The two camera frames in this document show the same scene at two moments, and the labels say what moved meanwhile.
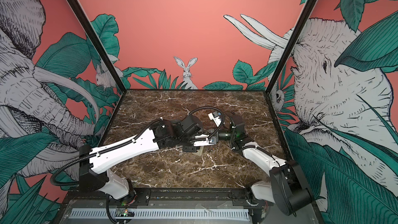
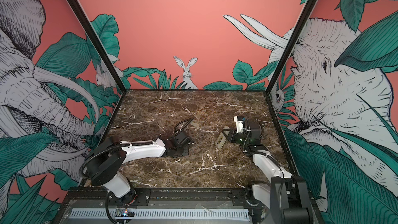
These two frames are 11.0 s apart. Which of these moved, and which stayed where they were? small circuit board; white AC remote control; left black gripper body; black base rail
Moved: left black gripper body; white AC remote control
Stayed: small circuit board; black base rail
